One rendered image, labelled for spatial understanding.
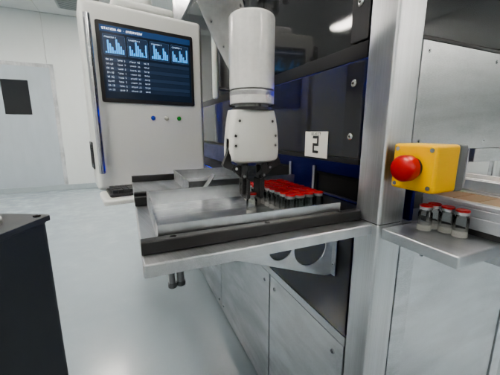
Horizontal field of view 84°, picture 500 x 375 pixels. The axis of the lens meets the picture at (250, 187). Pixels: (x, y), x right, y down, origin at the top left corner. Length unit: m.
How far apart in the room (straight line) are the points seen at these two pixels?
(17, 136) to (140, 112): 4.87
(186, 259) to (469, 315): 0.76
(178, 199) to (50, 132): 5.39
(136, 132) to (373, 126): 1.04
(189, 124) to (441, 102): 1.07
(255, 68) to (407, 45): 0.25
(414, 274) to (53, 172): 5.84
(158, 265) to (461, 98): 0.62
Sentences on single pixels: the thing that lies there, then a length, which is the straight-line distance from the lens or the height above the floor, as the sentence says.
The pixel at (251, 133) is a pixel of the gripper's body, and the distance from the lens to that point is 0.52.
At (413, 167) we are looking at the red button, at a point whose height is 1.00.
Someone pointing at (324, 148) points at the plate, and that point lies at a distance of 0.65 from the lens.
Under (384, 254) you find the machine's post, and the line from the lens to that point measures 0.59.
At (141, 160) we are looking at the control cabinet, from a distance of 1.36.
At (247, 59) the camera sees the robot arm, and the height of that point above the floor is 1.17.
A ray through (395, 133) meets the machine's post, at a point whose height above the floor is 1.05.
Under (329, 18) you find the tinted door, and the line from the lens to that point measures 0.71.
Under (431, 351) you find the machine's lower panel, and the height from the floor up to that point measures 0.53.
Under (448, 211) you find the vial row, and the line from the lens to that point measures 0.57.
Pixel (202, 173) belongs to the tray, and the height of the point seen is 0.90.
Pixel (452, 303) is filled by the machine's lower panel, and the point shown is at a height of 0.65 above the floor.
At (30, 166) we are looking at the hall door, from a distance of 6.12.
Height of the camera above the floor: 1.05
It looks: 11 degrees down
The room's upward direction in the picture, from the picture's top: straight up
